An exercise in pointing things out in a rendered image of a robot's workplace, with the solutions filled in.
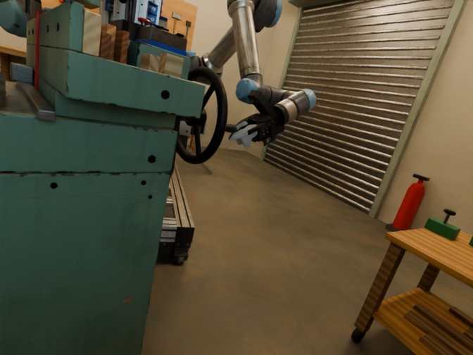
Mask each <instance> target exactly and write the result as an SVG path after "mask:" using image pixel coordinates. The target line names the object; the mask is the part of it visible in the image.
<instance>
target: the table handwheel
mask: <svg viewBox="0 0 473 355"><path fill-rule="evenodd" d="M198 77H206V78H207V79H208V80H209V81H210V82H211V85H210V87H209V88H208V91H207V92H206V95H205V96H204V98H203V105H202V109H201V116H200V118H190V117H186V116H180V119H181V121H185V122H186V124H187V125H188V126H193V127H194V136H195V144H196V155H191V154H190V153H188V152H187V150H186V149H185V148H184V146H183V144H182V141H181V139H180V135H179V134H178V135H179V136H178V143H177V153H178V154H179V156H180V157H181V158H182V159H183V160H184V161H186V162H187V163H190V164H200V163H204V162H206V161H207V160H208V159H210V158H211V157H212V156H213V154H214V153H215V152H216V151H217V149H218V147H219V146H220V144H221V142H222V139H223V137H224V134H225V130H226V126H227V116H228V103H227V94H226V91H225V87H224V85H223V83H222V80H221V79H220V77H219V76H218V74H217V73H216V72H215V71H214V70H212V69H210V68H207V67H197V68H194V69H192V70H190V71H189V74H188V79H187V80H189V81H193V80H195V79H196V78H198ZM214 91H215V94H216V97H217V122H216V126H215V131H214V134H213V137H212V139H211V141H210V143H209V145H208V146H207V147H206V149H205V150H204V151H203V152H202V153H201V141H200V129H199V128H200V127H203V126H204V124H205V123H206V120H207V114H206V110H205V109H204V108H205V106H206V104H207V102H208V100H209V98H210V97H211V95H212V94H213V92H214Z"/></svg>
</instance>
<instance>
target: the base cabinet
mask: <svg viewBox="0 0 473 355"><path fill-rule="evenodd" d="M170 176H171V173H170V172H153V173H0V355H141V348H142V343H143V338H144V331H145V327H146V319H147V314H148V309H149V302H150V297H151V289H152V284H153V277H154V272H155V267H156V259H157V255H158V247H159V242H160V235H161V230H162V226H163V218H164V213H165V205H166V201H167V196H168V188H169V184H170Z"/></svg>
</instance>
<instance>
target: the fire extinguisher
mask: <svg viewBox="0 0 473 355"><path fill-rule="evenodd" d="M413 177H414V178H418V179H419V180H418V182H416V183H412V184H411V186H410V187H409V188H408V190H407V192H406V194H405V196H404V199H403V201H402V203H401V206H400V208H399V210H398V212H397V214H396V217H395V219H394V222H393V223H391V224H386V227H385V229H387V230H389V231H391V232H397V231H403V230H408V228H409V227H410V224H411V222H412V219H413V218H414V216H415V214H416V212H417V209H418V207H419V205H420V202H421V200H422V198H423V196H424V185H423V184H422V183H423V181H429V179H430V178H428V177H424V176H421V175H418V174H414V175H413Z"/></svg>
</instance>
